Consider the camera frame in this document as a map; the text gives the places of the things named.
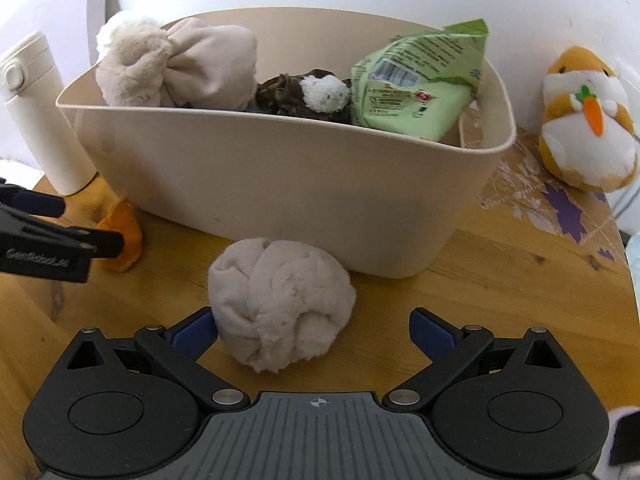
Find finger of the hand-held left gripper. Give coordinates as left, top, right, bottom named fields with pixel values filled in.
left=0, top=180, right=68, bottom=218
left=0, top=204, right=124, bottom=284

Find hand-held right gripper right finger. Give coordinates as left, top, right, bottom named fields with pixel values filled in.
left=382, top=307, right=563, bottom=413

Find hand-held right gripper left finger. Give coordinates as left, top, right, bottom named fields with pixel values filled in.
left=65, top=307, right=251, bottom=413

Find white plush toy orange part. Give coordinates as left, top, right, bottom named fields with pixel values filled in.
left=96, top=199, right=144, bottom=273

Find beige sock ball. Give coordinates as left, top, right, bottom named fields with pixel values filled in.
left=207, top=237, right=357, bottom=373

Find beige plastic storage bin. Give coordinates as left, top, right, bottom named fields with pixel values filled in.
left=55, top=7, right=517, bottom=280

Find beige plush cloth bundle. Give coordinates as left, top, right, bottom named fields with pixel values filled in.
left=95, top=11, right=258, bottom=111

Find green wet wipes packet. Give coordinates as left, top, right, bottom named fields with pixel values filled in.
left=350, top=18, right=490, bottom=142

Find wooden desktop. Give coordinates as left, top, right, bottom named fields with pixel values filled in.
left=0, top=175, right=628, bottom=461

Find white thermos bottle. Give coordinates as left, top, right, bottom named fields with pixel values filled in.
left=0, top=31, right=98, bottom=197

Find table mat purple stars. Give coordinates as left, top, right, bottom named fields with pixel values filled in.
left=480, top=127, right=626, bottom=261

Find white small appliance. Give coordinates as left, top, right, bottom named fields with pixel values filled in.
left=607, top=406, right=640, bottom=466

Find orange hamster plush toy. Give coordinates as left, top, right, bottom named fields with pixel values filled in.
left=539, top=46, right=640, bottom=192

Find brown scrunchie white pompom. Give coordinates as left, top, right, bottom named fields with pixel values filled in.
left=255, top=67, right=353, bottom=125

